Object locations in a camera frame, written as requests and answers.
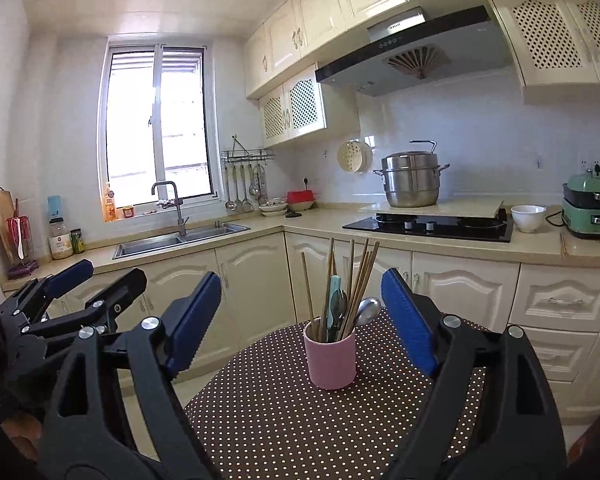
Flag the grey kitchen faucet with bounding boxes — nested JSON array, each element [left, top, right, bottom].
[[151, 180, 190, 237]]

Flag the cream upper wall cabinets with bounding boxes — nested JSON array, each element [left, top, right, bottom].
[[242, 0, 600, 100]]

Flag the black glass gas cooktop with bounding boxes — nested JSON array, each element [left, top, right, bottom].
[[342, 212, 515, 244]]

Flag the orange dish soap bottle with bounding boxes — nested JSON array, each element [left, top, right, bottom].
[[102, 183, 117, 223]]

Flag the bunch of wooden chopsticks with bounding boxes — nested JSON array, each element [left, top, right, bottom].
[[301, 237, 381, 343]]

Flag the pink cup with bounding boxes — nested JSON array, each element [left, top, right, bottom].
[[303, 316, 357, 391]]

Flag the brown polka dot tablecloth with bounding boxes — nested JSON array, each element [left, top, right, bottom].
[[182, 307, 496, 480]]

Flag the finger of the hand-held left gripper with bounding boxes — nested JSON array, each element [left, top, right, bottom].
[[0, 259, 95, 323], [16, 267, 148, 343]]

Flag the white framed window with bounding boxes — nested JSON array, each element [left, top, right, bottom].
[[98, 44, 216, 209]]

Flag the person's left hand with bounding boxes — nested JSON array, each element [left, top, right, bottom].
[[0, 402, 46, 463]]

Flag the wooden cutting board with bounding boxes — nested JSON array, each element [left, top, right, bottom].
[[0, 187, 17, 266]]

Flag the white bowl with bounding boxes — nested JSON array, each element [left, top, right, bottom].
[[510, 204, 547, 234]]

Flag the red lidded container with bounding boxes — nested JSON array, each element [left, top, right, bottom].
[[286, 190, 317, 212]]

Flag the metal wall utensil rack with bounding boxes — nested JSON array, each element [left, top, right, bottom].
[[220, 135, 277, 163]]

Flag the beige stone countertop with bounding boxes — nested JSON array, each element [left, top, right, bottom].
[[0, 200, 600, 291]]

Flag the green electric cooker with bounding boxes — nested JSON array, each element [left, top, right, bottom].
[[561, 170, 600, 240]]

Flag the grey range hood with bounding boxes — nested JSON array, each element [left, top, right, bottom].
[[314, 6, 515, 98]]

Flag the cream base cabinets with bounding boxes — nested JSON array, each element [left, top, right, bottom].
[[2, 230, 600, 426]]

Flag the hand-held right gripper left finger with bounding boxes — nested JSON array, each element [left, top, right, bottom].
[[37, 271, 223, 480]]

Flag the metal spoon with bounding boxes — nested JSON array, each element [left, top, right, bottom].
[[352, 297, 382, 333], [331, 289, 349, 343]]

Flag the cream perforated steamer plate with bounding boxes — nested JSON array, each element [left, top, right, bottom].
[[336, 140, 373, 176]]

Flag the hanging metal ladle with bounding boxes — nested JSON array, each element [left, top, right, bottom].
[[224, 164, 237, 211]]

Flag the cream lattice door cabinet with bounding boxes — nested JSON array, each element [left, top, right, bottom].
[[486, 0, 600, 106], [258, 63, 361, 148]]

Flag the large jar beige contents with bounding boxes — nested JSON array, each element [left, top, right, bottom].
[[48, 217, 74, 261]]

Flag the stainless steel steamer pot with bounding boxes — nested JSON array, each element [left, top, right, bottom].
[[372, 140, 451, 209]]

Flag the red knife holder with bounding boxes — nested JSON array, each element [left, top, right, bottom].
[[5, 214, 40, 279]]

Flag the hanging metal spatula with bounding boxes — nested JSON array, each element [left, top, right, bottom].
[[241, 164, 255, 212]]

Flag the beige stone board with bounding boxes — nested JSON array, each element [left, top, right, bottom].
[[357, 199, 505, 220]]

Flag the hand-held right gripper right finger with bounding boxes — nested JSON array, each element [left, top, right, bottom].
[[380, 267, 568, 480]]

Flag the stacked white bowls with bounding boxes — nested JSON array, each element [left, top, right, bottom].
[[258, 197, 290, 217]]

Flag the stainless steel double sink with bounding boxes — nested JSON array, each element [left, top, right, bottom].
[[112, 221, 251, 261]]

